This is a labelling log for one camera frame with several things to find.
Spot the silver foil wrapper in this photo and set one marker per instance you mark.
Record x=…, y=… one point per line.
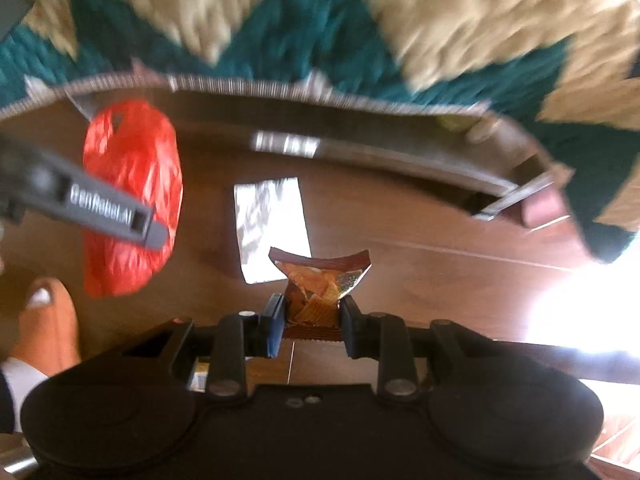
x=270, y=220

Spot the striped rod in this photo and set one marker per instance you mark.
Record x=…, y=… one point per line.
x=285, y=143

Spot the yellow wrapper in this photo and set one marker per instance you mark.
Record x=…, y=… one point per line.
x=200, y=376

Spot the brown wooden bed leg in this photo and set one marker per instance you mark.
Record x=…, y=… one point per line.
x=542, y=210

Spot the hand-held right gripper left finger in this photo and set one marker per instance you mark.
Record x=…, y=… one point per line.
x=274, y=330

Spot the grey bed frame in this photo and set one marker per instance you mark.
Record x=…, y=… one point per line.
x=400, y=155

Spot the brown chip packet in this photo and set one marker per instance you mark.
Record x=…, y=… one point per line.
x=315, y=285

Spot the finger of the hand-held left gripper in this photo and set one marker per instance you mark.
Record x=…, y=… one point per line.
x=100, y=207

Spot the red plastic bag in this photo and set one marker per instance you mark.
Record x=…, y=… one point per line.
x=130, y=150

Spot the teal cream zigzag blanket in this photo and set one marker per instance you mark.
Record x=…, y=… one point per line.
x=300, y=20

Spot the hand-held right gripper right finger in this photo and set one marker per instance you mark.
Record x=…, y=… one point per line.
x=348, y=327

